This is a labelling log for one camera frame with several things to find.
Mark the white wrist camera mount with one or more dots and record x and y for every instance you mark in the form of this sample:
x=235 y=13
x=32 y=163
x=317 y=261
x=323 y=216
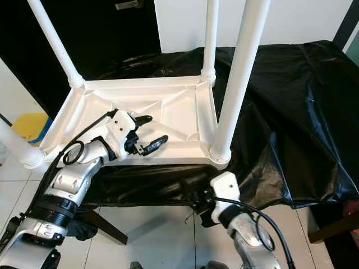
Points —
x=224 y=185
x=118 y=128

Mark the black rubber floor mat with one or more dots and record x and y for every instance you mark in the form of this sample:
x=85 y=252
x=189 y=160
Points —
x=336 y=258

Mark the grey robot left leg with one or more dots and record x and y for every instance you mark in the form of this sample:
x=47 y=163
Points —
x=136 y=265

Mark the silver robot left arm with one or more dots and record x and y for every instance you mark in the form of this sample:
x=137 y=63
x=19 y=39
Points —
x=70 y=182

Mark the yellow box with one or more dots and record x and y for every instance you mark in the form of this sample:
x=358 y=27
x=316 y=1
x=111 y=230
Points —
x=33 y=124

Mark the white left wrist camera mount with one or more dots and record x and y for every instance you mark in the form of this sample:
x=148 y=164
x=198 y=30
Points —
x=118 y=128

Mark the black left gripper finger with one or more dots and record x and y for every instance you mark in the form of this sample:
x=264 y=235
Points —
x=143 y=120
x=155 y=144

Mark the black plastic sheet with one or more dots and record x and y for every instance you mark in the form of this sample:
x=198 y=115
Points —
x=303 y=112

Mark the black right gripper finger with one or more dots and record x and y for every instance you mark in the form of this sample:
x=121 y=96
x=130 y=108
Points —
x=188 y=190

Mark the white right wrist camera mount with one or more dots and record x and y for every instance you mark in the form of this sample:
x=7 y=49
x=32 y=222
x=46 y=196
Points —
x=224 y=185

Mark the dark wooden table leg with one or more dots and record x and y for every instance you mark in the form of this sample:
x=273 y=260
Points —
x=109 y=228
x=334 y=231

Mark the white plastic children table top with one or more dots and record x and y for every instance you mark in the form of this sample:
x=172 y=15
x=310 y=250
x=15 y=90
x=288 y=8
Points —
x=179 y=106

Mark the black door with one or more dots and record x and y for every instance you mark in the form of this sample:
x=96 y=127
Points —
x=106 y=33

